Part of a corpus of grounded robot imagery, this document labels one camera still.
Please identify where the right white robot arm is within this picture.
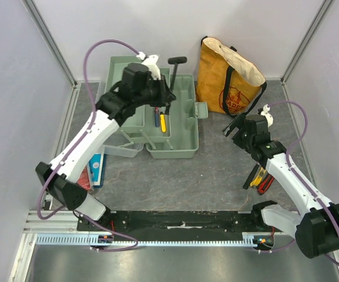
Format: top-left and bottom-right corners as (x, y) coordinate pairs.
(224, 113), (339, 259)

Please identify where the red box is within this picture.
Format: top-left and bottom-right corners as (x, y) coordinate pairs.
(77, 165), (93, 193)

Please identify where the aluminium frame rail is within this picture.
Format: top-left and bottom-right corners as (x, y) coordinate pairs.
(24, 210), (271, 233)

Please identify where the claw hammer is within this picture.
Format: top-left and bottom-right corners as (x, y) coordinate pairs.
(243, 163), (260, 190)

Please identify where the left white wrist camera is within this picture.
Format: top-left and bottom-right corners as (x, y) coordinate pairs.
(136, 52), (162, 80)

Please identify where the red black utility knife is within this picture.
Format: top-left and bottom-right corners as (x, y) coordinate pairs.
(257, 174), (274, 195)

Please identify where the purple cable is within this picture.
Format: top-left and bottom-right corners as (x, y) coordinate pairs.
(259, 100), (339, 267)
(36, 40), (139, 252)

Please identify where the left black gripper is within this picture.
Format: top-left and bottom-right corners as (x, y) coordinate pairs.
(135, 74), (176, 108)

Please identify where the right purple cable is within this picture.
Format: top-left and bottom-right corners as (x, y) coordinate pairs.
(259, 100), (339, 267)

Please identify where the green plastic tool box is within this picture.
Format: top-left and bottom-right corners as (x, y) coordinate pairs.
(103, 54), (208, 160)

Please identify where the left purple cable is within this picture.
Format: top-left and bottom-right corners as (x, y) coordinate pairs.
(36, 40), (139, 252)

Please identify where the yellow utility knife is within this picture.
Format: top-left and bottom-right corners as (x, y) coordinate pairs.
(250, 167), (267, 187)

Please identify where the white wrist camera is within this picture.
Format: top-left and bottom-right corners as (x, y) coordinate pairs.
(257, 104), (274, 127)
(136, 52), (162, 80)

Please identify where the blue red screwdriver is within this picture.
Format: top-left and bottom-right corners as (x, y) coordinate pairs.
(154, 107), (160, 127)

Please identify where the blue white box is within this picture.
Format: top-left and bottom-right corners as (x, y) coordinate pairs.
(89, 153), (107, 189)

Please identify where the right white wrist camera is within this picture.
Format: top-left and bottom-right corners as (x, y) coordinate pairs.
(257, 104), (274, 127)

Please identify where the yellow handled screwdriver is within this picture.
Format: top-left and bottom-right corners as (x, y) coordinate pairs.
(159, 112), (167, 133)

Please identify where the yellow tote bag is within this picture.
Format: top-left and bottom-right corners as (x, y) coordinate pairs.
(196, 36), (267, 117)

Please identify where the blue cable duct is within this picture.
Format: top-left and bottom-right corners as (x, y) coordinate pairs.
(36, 233), (257, 247)

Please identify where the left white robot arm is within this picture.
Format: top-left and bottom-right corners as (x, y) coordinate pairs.
(35, 55), (176, 231)

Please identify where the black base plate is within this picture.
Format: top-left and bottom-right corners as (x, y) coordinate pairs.
(76, 211), (282, 250)

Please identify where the black rubber mallet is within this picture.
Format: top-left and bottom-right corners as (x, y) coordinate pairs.
(165, 56), (187, 115)

